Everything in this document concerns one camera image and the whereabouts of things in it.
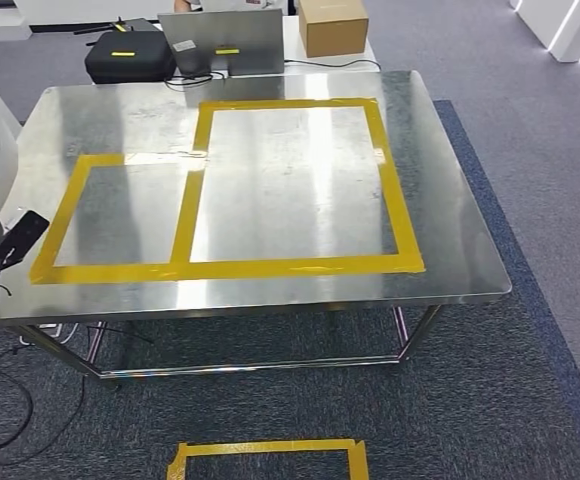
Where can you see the steel workbench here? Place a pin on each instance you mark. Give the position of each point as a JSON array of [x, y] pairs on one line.
[[445, 218]]

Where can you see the white power strip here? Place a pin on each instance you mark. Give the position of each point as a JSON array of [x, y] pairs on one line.
[[40, 334]]

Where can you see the black carrying case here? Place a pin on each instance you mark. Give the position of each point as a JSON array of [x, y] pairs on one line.
[[130, 66]]

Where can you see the black tool with yellow mark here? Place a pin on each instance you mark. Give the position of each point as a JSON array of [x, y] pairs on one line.
[[115, 26]]

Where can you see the person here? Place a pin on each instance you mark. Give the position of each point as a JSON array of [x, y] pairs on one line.
[[182, 5]]

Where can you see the grey laptop with yellow sticker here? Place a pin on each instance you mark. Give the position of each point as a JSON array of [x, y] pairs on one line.
[[250, 33]]

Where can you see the white table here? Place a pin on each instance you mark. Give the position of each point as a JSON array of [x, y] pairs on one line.
[[290, 46]]

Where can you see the brown cardboard box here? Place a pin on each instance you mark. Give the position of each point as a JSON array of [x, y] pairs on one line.
[[332, 33]]

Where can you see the white lit plinth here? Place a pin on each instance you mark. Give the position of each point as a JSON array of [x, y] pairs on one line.
[[534, 26]]

